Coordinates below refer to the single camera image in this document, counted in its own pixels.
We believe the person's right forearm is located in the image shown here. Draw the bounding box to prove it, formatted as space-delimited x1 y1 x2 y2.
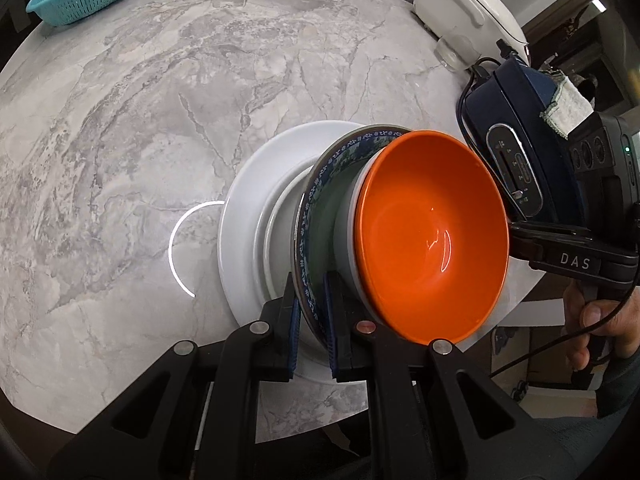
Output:
595 350 640 418

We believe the black power cable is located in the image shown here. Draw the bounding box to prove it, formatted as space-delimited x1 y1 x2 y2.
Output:
455 40 516 161

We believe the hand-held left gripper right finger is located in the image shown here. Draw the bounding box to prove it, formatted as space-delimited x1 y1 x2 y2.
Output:
324 272 576 480

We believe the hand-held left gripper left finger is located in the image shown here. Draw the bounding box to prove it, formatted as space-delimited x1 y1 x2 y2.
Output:
47 272 302 480

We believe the orange bowl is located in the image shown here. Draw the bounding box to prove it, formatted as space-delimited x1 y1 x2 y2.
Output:
355 130 511 347

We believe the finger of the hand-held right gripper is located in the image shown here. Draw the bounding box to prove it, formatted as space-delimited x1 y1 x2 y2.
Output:
507 220 546 263

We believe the blue patterned ceramic bowl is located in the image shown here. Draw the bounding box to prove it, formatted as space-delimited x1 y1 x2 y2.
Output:
292 126 416 356

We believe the clear drinking glass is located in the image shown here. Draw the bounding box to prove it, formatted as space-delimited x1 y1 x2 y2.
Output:
434 35 473 72

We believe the large white plate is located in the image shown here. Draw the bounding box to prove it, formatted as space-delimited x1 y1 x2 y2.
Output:
217 120 381 386

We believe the deep white plate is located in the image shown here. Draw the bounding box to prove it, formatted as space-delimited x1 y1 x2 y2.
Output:
257 165 316 311

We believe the white dish cloth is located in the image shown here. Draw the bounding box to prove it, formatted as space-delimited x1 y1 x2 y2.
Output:
539 72 595 140

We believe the navy blue electric cooker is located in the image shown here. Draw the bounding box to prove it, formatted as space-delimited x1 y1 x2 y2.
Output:
462 57 588 228

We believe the white rice cooker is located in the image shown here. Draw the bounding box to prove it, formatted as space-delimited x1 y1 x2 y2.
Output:
413 0 531 68

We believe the person's right hand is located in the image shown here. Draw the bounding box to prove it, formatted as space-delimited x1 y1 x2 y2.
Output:
562 280 640 372

